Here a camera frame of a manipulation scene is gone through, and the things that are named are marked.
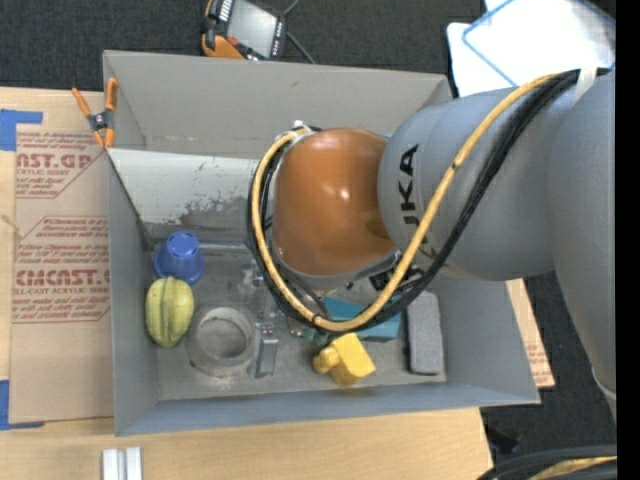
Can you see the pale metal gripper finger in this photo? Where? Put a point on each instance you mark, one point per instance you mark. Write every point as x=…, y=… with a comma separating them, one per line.
x=267, y=358
x=251, y=283

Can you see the teal flat box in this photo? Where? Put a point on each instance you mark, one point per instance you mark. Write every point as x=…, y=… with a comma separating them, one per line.
x=345, y=310

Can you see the clear glass round dish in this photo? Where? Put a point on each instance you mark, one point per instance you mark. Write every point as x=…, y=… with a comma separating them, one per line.
x=200, y=358

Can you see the yellow toy block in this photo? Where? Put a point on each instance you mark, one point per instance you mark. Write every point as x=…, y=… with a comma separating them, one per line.
x=347, y=363

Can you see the blue plastic cup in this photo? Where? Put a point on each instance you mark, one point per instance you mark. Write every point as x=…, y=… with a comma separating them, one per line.
x=177, y=258

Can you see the green yellow star fruit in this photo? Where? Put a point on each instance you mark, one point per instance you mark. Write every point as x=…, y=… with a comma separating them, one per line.
x=169, y=313

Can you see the grey sponge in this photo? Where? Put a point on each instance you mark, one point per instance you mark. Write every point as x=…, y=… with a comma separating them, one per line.
x=425, y=333

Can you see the grey metal bin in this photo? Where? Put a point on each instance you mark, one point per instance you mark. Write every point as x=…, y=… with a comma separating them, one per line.
x=200, y=103

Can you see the brown cardboard board red print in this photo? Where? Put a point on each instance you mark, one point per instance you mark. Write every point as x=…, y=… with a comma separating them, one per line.
x=60, y=358

